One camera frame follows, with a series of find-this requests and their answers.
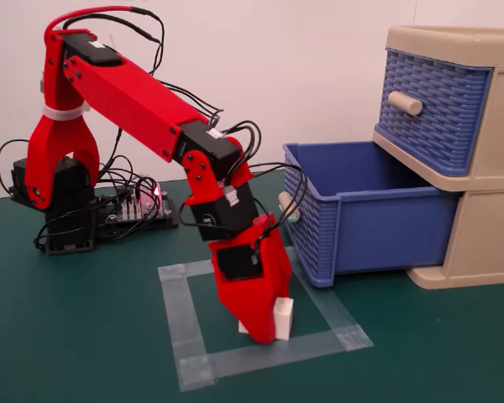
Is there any white cube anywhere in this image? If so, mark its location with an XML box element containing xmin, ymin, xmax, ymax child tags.
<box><xmin>238</xmin><ymin>296</ymin><xmax>295</xmax><ymax>340</ymax></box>

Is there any red gripper with motor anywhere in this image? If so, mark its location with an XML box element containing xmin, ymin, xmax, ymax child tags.
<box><xmin>208</xmin><ymin>212</ymin><xmax>294</xmax><ymax>345</ymax></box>

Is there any blue drawer with green-taped handle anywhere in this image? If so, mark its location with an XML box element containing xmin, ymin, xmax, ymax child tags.
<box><xmin>281</xmin><ymin>141</ymin><xmax>463</xmax><ymax>289</ymax></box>

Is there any translucent tape strip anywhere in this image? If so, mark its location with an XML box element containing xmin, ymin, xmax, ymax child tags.
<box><xmin>285</xmin><ymin>246</ymin><xmax>375</xmax><ymax>353</ymax></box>
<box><xmin>157</xmin><ymin>264</ymin><xmax>216</xmax><ymax>394</ymax></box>
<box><xmin>157</xmin><ymin>246</ymin><xmax>297</xmax><ymax>283</ymax></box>
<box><xmin>176</xmin><ymin>327</ymin><xmax>375</xmax><ymax>394</ymax></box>

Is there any black gripper servo cable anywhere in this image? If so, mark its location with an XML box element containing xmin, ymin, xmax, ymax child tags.
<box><xmin>178</xmin><ymin>119</ymin><xmax>308</xmax><ymax>253</ymax></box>

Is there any blue woven-pattern plastic drawer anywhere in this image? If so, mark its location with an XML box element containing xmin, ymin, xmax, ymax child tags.
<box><xmin>373</xmin><ymin>48</ymin><xmax>493</xmax><ymax>176</ymax></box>

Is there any white cable tie strap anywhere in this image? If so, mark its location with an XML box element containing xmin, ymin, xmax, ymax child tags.
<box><xmin>40</xmin><ymin>103</ymin><xmax>92</xmax><ymax>123</ymax></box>

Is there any beige plastic drawer cabinet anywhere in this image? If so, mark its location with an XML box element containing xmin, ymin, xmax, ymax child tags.
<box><xmin>371</xmin><ymin>24</ymin><xmax>504</xmax><ymax>290</ymax></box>

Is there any black motor controller board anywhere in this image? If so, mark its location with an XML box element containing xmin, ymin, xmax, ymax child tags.
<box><xmin>94</xmin><ymin>182</ymin><xmax>181</xmax><ymax>243</ymax></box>

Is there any black elbow servo cable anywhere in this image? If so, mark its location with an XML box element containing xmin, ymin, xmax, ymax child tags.
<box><xmin>61</xmin><ymin>8</ymin><xmax>226</xmax><ymax>129</ymax></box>

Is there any red cable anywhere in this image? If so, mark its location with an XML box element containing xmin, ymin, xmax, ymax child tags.
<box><xmin>45</xmin><ymin>5</ymin><xmax>152</xmax><ymax>34</ymax></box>

